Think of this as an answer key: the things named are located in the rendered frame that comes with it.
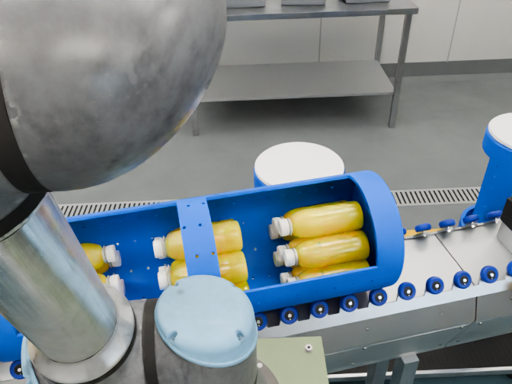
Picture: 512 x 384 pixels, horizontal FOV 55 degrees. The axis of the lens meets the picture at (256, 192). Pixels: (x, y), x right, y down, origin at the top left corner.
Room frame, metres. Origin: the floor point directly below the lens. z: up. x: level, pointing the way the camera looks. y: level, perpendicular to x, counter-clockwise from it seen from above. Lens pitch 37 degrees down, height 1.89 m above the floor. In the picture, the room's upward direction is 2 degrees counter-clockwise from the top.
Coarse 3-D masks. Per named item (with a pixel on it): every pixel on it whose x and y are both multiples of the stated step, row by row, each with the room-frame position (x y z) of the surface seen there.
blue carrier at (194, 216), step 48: (240, 192) 0.88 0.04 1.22; (288, 192) 0.98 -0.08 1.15; (336, 192) 1.01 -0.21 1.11; (384, 192) 0.86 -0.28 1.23; (96, 240) 0.89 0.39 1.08; (144, 240) 0.91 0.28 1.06; (192, 240) 0.74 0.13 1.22; (384, 240) 0.77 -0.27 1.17; (144, 288) 0.84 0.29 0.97; (288, 288) 0.70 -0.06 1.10; (336, 288) 0.73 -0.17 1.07; (0, 336) 0.59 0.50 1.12
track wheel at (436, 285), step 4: (428, 280) 0.82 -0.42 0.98; (432, 280) 0.82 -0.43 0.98; (436, 280) 0.82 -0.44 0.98; (440, 280) 0.82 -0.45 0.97; (428, 284) 0.81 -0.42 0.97; (432, 284) 0.81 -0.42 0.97; (436, 284) 0.81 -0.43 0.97; (440, 284) 0.82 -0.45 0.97; (428, 288) 0.81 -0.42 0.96; (432, 288) 0.81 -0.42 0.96; (436, 288) 0.81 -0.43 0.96; (440, 288) 0.81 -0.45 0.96; (432, 292) 0.80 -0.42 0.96; (436, 292) 0.80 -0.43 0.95; (440, 292) 0.80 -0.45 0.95
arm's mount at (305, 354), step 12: (264, 348) 0.48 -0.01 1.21; (276, 348) 0.48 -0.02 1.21; (288, 348) 0.48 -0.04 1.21; (300, 348) 0.48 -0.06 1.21; (312, 348) 0.48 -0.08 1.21; (264, 360) 0.46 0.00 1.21; (276, 360) 0.46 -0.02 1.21; (288, 360) 0.45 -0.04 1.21; (300, 360) 0.45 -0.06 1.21; (312, 360) 0.45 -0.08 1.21; (324, 360) 0.45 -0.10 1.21; (264, 372) 0.43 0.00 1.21; (276, 372) 0.44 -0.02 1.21; (288, 372) 0.43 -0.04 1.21; (300, 372) 0.43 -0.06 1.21; (312, 372) 0.43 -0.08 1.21; (324, 372) 0.43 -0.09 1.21
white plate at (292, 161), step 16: (288, 144) 1.39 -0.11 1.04; (304, 144) 1.38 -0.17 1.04; (256, 160) 1.30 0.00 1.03; (272, 160) 1.29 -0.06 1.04; (288, 160) 1.29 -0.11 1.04; (304, 160) 1.29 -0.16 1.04; (320, 160) 1.28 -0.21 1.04; (336, 160) 1.28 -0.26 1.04; (272, 176) 1.21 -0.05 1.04; (288, 176) 1.20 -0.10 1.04; (304, 176) 1.20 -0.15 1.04; (320, 176) 1.20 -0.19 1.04
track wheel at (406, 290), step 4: (400, 284) 0.81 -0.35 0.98; (404, 284) 0.81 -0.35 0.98; (408, 284) 0.81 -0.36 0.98; (412, 284) 0.81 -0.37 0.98; (400, 288) 0.80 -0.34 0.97; (404, 288) 0.80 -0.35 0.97; (408, 288) 0.80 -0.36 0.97; (412, 288) 0.80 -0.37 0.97; (400, 292) 0.80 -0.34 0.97; (404, 292) 0.80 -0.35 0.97; (408, 292) 0.79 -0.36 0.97; (412, 292) 0.80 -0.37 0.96; (400, 296) 0.79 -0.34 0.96; (404, 296) 0.79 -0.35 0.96; (408, 296) 0.79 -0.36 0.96; (412, 296) 0.79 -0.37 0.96
